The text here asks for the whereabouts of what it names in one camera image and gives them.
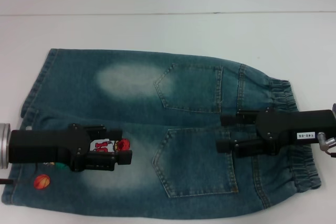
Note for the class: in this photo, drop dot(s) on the blue denim shorts with print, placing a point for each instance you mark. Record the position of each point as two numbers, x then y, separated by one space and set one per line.
183 98

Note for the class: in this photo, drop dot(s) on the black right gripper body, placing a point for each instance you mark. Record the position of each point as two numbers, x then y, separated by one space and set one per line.
288 127

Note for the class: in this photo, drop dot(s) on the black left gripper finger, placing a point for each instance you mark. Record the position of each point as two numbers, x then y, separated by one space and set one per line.
113 134
110 161

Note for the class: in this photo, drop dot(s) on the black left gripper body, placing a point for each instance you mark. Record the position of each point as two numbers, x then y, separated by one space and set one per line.
47 146

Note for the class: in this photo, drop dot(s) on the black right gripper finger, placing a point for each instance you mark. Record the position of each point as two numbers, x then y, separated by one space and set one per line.
244 148
241 119

